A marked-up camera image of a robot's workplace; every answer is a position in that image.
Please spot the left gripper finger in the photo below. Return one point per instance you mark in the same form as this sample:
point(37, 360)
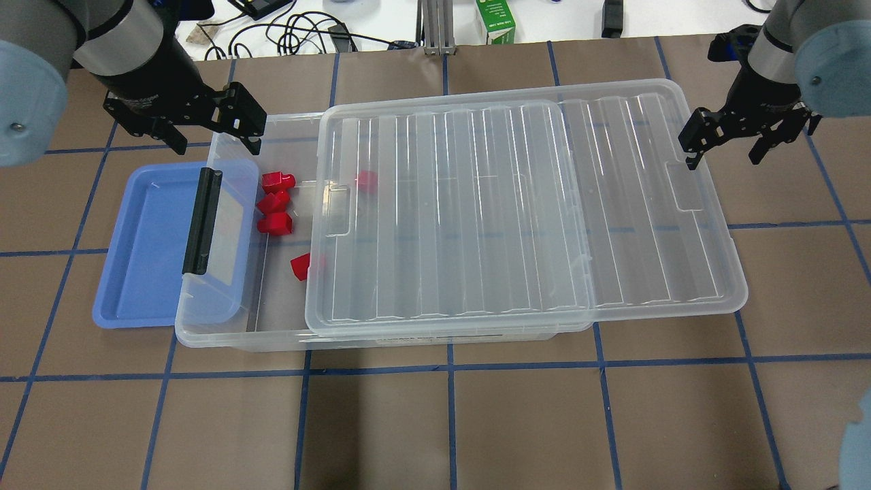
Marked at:
point(166, 132)
point(241, 116)

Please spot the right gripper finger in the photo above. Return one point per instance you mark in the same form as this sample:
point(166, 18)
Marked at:
point(785, 129)
point(701, 133)

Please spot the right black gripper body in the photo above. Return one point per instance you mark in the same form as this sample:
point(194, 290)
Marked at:
point(766, 87)

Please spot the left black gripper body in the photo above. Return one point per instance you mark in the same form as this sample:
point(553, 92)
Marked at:
point(151, 80)

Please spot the red block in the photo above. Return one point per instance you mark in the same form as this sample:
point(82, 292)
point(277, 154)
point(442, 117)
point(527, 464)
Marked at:
point(276, 224)
point(367, 182)
point(272, 203)
point(306, 266)
point(274, 182)

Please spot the clear plastic box lid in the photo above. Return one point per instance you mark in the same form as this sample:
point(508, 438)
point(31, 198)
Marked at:
point(659, 244)

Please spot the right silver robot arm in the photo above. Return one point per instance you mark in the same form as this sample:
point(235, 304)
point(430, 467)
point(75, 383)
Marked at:
point(807, 61)

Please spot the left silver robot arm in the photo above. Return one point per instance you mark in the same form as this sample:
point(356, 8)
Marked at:
point(41, 41)

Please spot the blue plastic tray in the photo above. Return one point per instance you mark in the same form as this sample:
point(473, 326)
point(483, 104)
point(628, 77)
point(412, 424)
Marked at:
point(142, 284)

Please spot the clear plastic storage box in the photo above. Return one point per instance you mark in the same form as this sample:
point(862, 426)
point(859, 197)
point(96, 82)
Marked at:
point(272, 299)

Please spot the black power adapter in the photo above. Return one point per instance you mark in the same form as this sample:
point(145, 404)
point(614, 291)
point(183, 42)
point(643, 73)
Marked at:
point(258, 9)

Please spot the black device on desk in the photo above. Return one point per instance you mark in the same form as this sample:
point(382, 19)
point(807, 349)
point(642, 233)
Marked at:
point(612, 19)

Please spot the green white carton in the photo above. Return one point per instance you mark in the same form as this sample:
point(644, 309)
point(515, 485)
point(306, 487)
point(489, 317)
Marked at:
point(496, 22)

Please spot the black box latch handle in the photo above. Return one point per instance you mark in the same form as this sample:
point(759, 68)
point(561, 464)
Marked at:
point(201, 232)

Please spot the aluminium frame post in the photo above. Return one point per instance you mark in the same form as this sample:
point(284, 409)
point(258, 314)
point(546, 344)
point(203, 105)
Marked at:
point(435, 27)

